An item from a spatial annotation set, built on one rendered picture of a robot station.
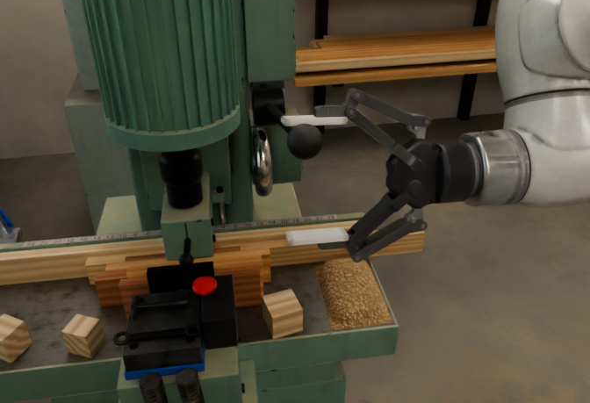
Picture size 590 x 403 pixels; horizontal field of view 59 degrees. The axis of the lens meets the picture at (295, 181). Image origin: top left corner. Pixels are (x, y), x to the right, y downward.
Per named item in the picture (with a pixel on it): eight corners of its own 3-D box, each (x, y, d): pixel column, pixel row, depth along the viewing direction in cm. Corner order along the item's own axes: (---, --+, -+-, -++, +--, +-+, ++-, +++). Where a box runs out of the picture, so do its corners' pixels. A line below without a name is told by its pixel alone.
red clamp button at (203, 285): (192, 298, 63) (191, 291, 62) (192, 281, 65) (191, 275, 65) (217, 295, 63) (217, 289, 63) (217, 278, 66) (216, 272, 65)
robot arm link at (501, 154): (491, 124, 66) (446, 126, 65) (533, 135, 57) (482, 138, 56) (486, 192, 68) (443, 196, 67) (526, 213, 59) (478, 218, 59)
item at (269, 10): (248, 82, 87) (242, -11, 79) (244, 65, 95) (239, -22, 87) (297, 80, 88) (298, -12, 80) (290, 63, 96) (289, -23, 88)
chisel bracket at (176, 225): (167, 269, 77) (159, 223, 73) (172, 215, 89) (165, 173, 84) (217, 264, 78) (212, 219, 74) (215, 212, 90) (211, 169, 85)
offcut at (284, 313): (291, 308, 77) (291, 287, 75) (303, 330, 73) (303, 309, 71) (262, 317, 76) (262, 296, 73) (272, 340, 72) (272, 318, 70)
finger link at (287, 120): (348, 124, 57) (348, 117, 57) (284, 126, 56) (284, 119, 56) (341, 120, 60) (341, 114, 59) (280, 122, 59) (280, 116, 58)
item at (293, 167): (253, 185, 95) (250, 125, 89) (250, 167, 101) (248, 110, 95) (304, 181, 96) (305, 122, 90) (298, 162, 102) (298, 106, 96)
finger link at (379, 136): (417, 175, 59) (425, 165, 59) (345, 113, 56) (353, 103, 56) (405, 167, 63) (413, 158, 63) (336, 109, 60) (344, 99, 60)
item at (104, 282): (101, 307, 77) (94, 281, 74) (103, 298, 79) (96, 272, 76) (261, 291, 80) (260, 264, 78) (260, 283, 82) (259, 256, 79)
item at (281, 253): (89, 284, 81) (84, 265, 79) (92, 277, 83) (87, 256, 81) (421, 251, 88) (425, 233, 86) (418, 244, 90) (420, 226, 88)
